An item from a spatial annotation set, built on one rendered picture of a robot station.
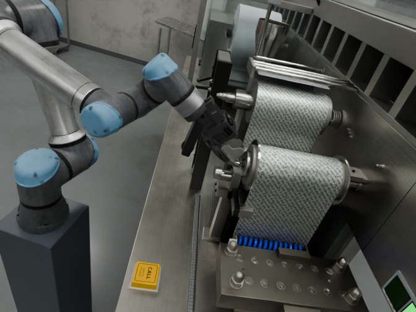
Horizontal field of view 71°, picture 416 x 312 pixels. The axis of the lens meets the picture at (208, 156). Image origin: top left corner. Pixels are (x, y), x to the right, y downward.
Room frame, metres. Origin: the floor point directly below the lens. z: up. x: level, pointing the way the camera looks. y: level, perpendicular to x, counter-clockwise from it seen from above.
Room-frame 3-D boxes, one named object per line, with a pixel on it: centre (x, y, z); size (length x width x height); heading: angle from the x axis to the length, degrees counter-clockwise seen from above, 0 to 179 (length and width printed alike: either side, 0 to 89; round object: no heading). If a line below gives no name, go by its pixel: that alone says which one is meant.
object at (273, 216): (0.65, -0.25, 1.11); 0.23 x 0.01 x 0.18; 97
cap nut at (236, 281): (0.47, -0.15, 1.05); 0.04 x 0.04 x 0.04
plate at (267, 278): (0.53, -0.30, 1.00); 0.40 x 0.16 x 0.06; 97
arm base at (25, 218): (0.63, 0.48, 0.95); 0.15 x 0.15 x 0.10
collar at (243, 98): (0.94, -0.07, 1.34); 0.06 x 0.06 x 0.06; 7
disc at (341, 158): (0.72, -0.37, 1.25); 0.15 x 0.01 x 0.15; 7
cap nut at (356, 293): (0.51, -0.47, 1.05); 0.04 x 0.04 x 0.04
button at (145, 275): (0.50, 0.09, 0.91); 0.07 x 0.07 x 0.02; 7
